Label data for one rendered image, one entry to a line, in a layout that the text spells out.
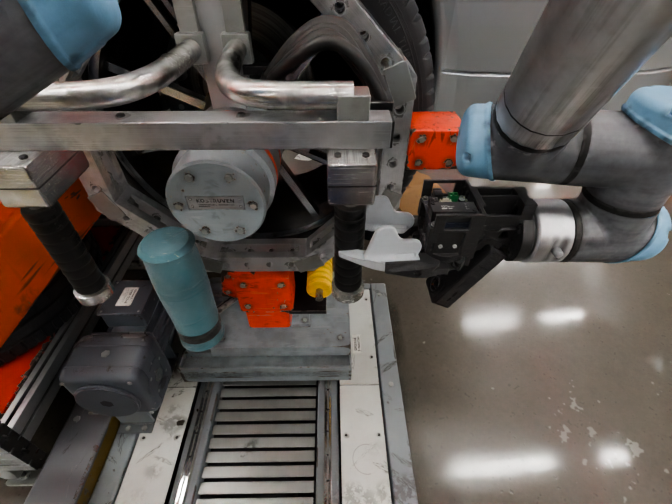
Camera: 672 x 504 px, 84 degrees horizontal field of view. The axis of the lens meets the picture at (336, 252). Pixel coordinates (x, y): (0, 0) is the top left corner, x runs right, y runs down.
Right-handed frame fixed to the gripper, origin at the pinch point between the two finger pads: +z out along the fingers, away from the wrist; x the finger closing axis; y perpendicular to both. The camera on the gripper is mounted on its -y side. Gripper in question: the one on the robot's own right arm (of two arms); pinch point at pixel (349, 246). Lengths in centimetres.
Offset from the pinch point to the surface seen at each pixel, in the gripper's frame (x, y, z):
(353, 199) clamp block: 1.5, 7.8, -0.2
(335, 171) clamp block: 1.5, 11.2, 1.7
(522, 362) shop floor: -33, -83, -62
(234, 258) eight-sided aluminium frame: -20.6, -21.2, 21.6
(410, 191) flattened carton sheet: -137, -82, -41
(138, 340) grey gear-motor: -16, -43, 47
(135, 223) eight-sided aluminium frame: -20.6, -12.1, 38.1
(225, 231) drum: -6.0, -2.4, 16.7
